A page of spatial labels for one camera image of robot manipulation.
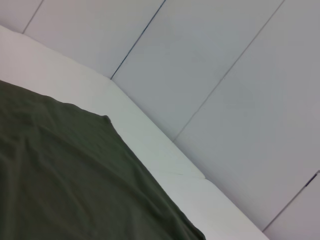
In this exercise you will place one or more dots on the dark green FREE t-shirt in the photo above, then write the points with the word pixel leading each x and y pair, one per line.
pixel 62 175

